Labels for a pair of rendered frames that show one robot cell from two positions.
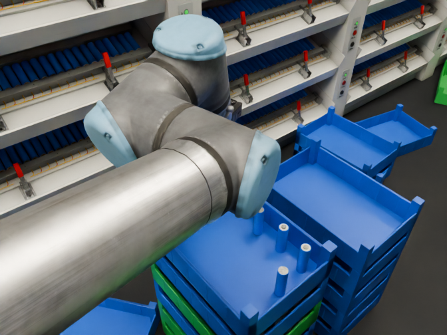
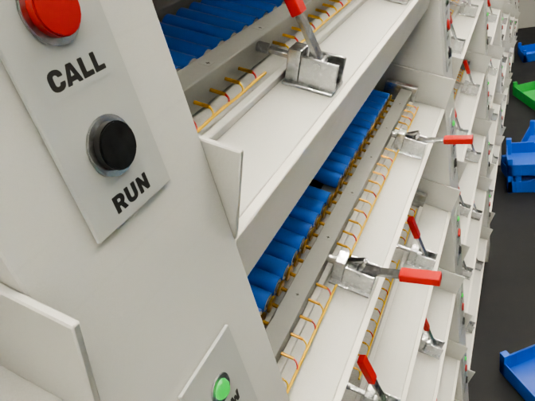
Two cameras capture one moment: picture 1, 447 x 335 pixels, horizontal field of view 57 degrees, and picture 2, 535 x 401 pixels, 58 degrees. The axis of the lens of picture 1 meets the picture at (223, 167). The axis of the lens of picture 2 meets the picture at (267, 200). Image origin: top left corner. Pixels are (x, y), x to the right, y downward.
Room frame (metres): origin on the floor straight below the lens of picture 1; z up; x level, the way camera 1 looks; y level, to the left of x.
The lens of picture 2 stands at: (-0.02, 1.21, 1.23)
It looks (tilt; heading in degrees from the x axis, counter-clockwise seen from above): 30 degrees down; 341
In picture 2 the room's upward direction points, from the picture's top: 16 degrees counter-clockwise
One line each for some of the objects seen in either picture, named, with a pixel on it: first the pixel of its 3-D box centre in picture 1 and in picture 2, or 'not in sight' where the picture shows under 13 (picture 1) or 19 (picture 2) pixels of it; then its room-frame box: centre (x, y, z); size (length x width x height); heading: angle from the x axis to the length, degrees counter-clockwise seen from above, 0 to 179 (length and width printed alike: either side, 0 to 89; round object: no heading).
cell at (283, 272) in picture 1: (281, 282); not in sight; (0.39, -0.10, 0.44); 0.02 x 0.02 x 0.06
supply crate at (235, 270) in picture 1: (232, 237); not in sight; (0.48, -0.02, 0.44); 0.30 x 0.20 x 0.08; 40
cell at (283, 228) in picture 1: (282, 238); not in sight; (0.48, -0.11, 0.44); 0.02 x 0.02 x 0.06
